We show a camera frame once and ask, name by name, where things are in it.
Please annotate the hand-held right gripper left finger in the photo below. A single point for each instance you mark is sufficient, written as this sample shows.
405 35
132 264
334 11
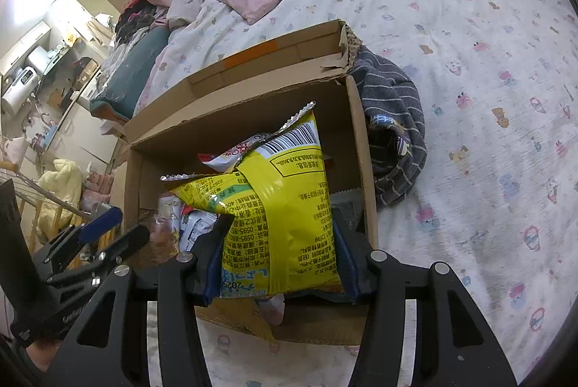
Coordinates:
212 260

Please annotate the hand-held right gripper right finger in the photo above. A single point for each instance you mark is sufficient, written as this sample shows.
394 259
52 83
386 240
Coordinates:
350 265

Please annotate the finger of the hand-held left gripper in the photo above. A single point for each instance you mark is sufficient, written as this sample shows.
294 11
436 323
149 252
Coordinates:
97 224
126 242

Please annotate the blue and white snack bag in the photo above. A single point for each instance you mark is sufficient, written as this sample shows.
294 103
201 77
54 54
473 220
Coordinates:
194 229

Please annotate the yellow triangular snack bag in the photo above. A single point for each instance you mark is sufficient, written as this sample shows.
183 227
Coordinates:
280 197

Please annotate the cardboard box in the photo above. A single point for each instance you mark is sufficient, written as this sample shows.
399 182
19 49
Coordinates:
253 66

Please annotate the person's left forearm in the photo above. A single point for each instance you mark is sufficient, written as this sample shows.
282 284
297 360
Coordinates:
40 355

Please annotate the wooden chair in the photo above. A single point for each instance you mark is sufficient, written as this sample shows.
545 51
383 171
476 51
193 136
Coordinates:
36 211

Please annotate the pale yellow coat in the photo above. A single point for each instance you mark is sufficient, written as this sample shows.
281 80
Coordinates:
58 184

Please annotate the white kitchen base cabinet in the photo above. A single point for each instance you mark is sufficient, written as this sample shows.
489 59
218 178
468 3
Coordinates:
86 129

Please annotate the white cartoon snack packet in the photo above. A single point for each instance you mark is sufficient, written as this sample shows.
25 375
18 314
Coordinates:
230 154

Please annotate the teal bed bumper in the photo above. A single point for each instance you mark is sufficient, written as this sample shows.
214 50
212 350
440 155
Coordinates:
131 75

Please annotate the white water heater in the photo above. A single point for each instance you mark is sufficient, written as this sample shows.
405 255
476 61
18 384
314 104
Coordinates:
20 84

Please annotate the dark striped cloth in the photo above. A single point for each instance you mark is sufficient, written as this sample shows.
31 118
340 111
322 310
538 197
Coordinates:
393 98

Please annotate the pile of clothes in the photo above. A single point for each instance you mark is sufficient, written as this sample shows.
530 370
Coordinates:
135 17

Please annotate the white wall cabinet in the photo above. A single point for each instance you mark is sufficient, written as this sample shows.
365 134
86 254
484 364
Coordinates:
67 5

